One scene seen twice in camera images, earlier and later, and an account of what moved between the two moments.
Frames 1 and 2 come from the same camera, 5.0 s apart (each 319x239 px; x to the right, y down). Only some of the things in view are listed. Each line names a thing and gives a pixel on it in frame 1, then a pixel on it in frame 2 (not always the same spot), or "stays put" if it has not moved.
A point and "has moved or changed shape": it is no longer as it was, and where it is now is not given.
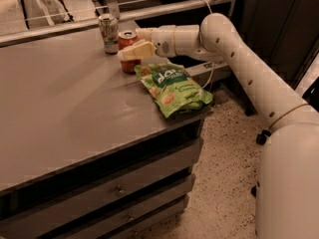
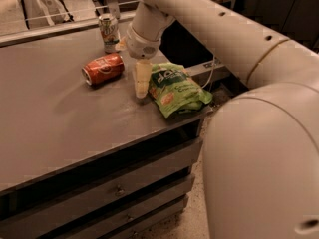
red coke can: (127, 38) has moved or changed shape
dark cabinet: (280, 24) stays put
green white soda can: (109, 24) stays put
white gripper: (163, 40) -> (141, 46)
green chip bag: (175, 91) stays put
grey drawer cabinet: (94, 161) stays put
